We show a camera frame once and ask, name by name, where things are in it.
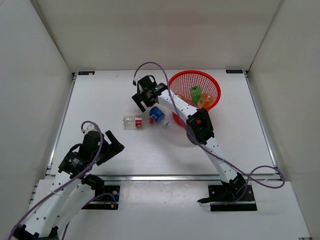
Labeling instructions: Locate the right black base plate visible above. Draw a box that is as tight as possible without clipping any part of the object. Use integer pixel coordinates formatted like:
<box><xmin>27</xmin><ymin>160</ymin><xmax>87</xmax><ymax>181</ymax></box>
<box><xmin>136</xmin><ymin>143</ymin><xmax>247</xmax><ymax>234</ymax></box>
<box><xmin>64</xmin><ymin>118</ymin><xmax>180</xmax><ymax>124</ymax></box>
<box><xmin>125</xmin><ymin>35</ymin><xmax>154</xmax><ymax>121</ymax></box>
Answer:
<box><xmin>197</xmin><ymin>185</ymin><xmax>258</xmax><ymax>212</ymax></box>

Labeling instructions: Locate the right black corner label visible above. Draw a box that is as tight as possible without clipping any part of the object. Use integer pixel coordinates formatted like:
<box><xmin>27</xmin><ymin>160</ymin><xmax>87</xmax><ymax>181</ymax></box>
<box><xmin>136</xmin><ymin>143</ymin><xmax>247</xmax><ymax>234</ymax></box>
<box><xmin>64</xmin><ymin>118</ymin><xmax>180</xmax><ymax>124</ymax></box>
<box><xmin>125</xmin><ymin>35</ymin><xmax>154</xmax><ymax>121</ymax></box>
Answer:
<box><xmin>225</xmin><ymin>69</ymin><xmax>243</xmax><ymax>74</ymax></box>

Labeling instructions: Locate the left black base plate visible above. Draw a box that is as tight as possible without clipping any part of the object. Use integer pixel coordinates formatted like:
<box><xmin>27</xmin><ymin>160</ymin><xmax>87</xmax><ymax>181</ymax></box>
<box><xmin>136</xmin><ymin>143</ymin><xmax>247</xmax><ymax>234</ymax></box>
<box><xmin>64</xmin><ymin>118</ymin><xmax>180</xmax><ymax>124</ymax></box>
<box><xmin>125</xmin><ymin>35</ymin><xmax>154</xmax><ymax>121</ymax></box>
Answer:
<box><xmin>82</xmin><ymin>182</ymin><xmax>121</xmax><ymax>211</ymax></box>

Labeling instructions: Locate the aluminium table rail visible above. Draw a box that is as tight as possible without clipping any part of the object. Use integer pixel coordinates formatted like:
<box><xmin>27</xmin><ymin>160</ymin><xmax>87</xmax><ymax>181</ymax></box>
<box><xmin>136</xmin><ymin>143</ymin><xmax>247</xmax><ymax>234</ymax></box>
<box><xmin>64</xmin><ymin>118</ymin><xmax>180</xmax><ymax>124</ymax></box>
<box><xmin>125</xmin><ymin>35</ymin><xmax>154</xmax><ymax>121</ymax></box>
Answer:
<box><xmin>49</xmin><ymin>70</ymin><xmax>279</xmax><ymax>181</ymax></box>

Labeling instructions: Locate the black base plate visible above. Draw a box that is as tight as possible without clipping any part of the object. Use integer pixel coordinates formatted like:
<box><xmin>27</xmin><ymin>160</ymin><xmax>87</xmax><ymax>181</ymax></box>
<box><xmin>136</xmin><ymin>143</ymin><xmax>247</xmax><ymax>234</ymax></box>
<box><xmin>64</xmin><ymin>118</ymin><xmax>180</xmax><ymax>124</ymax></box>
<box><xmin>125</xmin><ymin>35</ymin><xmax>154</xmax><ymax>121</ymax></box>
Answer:
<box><xmin>197</xmin><ymin>185</ymin><xmax>258</xmax><ymax>212</ymax></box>
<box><xmin>82</xmin><ymin>182</ymin><xmax>121</xmax><ymax>211</ymax></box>

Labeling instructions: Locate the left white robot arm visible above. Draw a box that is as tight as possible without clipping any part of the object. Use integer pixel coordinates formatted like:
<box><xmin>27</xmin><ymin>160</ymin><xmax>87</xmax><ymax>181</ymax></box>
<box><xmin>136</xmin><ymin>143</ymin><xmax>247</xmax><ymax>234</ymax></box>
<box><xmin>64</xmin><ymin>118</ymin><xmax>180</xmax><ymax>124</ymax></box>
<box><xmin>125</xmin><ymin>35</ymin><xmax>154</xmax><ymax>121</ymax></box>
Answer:
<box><xmin>9</xmin><ymin>130</ymin><xmax>125</xmax><ymax>240</ymax></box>

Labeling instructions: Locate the green soda bottle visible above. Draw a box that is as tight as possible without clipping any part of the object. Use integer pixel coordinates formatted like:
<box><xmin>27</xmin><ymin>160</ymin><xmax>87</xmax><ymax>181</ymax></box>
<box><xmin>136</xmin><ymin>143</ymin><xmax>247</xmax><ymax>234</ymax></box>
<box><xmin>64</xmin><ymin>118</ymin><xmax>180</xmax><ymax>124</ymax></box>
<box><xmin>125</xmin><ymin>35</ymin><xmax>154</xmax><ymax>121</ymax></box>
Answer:
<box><xmin>190</xmin><ymin>85</ymin><xmax>202</xmax><ymax>105</ymax></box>

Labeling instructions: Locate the orange juice bottle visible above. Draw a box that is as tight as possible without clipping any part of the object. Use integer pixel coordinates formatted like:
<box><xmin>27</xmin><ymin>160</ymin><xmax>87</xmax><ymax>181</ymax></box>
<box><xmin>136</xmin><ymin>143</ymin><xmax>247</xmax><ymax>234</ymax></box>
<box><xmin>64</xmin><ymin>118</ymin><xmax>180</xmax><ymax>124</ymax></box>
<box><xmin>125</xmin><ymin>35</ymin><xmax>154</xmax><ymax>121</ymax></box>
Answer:
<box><xmin>176</xmin><ymin>93</ymin><xmax>198</xmax><ymax>108</ymax></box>
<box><xmin>197</xmin><ymin>93</ymin><xmax>215</xmax><ymax>109</ymax></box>

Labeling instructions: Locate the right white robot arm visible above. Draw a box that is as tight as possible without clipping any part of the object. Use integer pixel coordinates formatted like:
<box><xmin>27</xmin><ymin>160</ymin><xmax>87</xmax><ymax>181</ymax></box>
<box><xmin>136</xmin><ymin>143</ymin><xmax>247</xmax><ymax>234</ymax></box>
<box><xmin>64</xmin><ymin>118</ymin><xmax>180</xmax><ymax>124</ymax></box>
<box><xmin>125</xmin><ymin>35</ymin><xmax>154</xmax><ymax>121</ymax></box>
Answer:
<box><xmin>132</xmin><ymin>75</ymin><xmax>246</xmax><ymax>205</ymax></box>

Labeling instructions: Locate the black corner label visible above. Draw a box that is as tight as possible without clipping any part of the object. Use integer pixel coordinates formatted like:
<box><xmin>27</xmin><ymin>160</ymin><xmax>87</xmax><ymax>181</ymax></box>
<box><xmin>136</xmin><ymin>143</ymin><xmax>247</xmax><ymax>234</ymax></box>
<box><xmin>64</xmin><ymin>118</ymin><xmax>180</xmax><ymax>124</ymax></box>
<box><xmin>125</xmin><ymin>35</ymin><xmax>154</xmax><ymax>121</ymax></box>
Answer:
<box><xmin>225</xmin><ymin>69</ymin><xmax>243</xmax><ymax>74</ymax></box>
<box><xmin>77</xmin><ymin>71</ymin><xmax>95</xmax><ymax>76</ymax></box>

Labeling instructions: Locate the blue label clear bottle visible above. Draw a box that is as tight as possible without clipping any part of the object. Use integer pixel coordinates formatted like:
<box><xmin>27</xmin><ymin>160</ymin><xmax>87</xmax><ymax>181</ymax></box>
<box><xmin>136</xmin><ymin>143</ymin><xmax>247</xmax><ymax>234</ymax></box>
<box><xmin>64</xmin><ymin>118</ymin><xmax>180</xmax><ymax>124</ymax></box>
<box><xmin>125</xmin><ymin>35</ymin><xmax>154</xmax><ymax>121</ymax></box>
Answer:
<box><xmin>149</xmin><ymin>106</ymin><xmax>169</xmax><ymax>127</ymax></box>

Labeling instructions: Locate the red plastic mesh bin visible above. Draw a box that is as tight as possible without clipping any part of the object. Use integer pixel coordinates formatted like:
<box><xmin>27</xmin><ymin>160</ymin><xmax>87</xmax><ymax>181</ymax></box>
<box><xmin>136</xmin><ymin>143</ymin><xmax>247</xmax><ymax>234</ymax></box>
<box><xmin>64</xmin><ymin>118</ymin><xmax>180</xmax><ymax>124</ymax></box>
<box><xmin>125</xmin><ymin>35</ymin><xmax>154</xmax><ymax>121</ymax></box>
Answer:
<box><xmin>168</xmin><ymin>70</ymin><xmax>221</xmax><ymax>111</ymax></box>

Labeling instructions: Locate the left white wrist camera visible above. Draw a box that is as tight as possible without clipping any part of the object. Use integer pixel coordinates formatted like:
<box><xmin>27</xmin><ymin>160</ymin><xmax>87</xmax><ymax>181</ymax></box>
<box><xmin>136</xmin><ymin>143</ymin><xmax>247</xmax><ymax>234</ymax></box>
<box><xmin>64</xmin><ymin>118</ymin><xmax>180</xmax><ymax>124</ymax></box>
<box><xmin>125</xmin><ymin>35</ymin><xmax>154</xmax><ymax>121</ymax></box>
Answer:
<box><xmin>81</xmin><ymin>123</ymin><xmax>98</xmax><ymax>135</ymax></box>

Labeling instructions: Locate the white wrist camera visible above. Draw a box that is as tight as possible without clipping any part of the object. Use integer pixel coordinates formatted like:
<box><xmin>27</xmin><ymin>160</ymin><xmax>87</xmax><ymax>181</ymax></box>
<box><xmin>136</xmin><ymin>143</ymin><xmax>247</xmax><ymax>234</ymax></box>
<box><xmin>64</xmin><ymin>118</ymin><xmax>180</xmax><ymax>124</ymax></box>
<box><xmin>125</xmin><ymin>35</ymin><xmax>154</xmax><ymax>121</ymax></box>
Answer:
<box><xmin>132</xmin><ymin>77</ymin><xmax>141</xmax><ymax>86</ymax></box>
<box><xmin>81</xmin><ymin>123</ymin><xmax>98</xmax><ymax>135</ymax></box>

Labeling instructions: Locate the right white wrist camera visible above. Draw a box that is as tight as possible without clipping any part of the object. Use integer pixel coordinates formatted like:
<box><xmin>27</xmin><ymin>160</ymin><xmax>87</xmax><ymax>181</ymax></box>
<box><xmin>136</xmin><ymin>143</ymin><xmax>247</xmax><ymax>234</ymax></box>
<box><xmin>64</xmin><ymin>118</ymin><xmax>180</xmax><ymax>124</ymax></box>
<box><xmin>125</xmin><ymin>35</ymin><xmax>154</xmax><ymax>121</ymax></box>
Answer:
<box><xmin>132</xmin><ymin>77</ymin><xmax>141</xmax><ymax>86</ymax></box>

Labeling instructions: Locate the left black corner label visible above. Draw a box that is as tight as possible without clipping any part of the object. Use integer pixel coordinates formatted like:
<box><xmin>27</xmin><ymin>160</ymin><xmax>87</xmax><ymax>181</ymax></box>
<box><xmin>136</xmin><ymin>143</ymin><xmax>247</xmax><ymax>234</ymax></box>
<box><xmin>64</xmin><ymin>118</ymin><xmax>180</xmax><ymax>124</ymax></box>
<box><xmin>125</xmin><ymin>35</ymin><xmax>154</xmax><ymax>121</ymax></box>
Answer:
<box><xmin>77</xmin><ymin>71</ymin><xmax>95</xmax><ymax>76</ymax></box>

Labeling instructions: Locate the red label clear bottle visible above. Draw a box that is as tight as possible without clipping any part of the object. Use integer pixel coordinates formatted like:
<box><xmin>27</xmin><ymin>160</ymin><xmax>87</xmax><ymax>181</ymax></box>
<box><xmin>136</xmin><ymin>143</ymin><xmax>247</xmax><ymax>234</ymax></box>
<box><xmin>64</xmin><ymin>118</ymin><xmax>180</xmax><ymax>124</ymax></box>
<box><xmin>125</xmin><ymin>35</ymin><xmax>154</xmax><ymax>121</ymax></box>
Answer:
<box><xmin>123</xmin><ymin>115</ymin><xmax>155</xmax><ymax>130</ymax></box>

